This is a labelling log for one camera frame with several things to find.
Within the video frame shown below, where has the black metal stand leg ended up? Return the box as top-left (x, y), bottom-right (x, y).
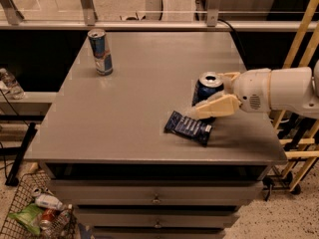
top-left (1, 122), bottom-right (37, 186)

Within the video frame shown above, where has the black wire basket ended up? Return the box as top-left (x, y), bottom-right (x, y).
top-left (0, 172), bottom-right (76, 239)

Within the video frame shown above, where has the blue rxbar wrapper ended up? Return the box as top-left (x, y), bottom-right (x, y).
top-left (164, 111), bottom-right (212, 146)

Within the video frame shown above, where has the white plastic bottle in basket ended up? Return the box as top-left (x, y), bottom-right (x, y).
top-left (35, 194), bottom-right (63, 211)

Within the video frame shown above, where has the red bull can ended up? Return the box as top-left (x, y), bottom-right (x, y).
top-left (88, 29), bottom-right (113, 76)

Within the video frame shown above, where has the silver can in basket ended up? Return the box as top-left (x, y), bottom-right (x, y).
top-left (32, 187), bottom-right (43, 197)

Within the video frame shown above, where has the grey drawer cabinet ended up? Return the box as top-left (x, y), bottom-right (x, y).
top-left (26, 32), bottom-right (286, 239)

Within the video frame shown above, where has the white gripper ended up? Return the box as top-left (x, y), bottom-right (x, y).
top-left (190, 69), bottom-right (271, 120)

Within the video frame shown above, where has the green chip bag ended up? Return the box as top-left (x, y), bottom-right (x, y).
top-left (8, 203), bottom-right (44, 236)

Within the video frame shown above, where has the black cable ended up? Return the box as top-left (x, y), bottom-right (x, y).
top-left (217, 18), bottom-right (248, 65)

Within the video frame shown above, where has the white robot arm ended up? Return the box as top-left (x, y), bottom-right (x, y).
top-left (188, 66), bottom-right (319, 120)

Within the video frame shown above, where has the red soda can in basket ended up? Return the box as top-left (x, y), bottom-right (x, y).
top-left (39, 209), bottom-right (60, 230)

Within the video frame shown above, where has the blue pepsi can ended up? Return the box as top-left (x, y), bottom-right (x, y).
top-left (191, 72), bottom-right (224, 107)

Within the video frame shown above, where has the clear plastic water bottle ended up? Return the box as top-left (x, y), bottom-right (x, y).
top-left (0, 68), bottom-right (25, 100)

